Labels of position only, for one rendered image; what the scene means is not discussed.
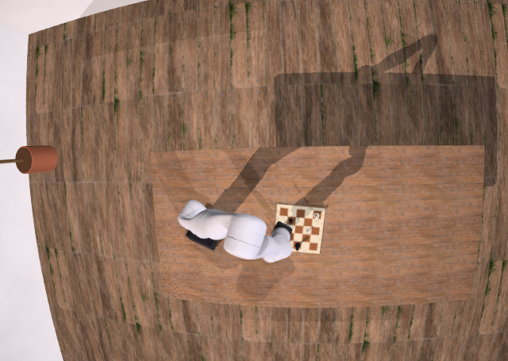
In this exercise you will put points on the chessboard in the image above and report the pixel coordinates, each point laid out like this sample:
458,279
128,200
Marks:
303,219

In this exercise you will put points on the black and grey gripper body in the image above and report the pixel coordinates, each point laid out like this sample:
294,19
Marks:
281,227

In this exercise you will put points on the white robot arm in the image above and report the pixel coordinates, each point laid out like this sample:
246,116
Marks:
246,232

